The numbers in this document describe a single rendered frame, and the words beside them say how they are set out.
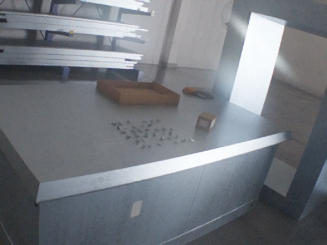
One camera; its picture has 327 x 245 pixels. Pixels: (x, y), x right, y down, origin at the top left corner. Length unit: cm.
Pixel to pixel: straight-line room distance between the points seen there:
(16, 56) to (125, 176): 378
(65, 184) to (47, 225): 21
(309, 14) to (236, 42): 71
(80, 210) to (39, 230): 17
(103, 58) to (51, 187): 441
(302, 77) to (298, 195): 863
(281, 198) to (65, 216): 181
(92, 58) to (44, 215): 425
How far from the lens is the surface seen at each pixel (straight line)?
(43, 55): 485
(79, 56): 509
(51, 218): 115
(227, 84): 280
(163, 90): 216
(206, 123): 170
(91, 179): 107
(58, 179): 101
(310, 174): 245
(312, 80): 1081
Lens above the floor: 118
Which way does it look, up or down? 18 degrees down
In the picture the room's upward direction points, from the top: 13 degrees clockwise
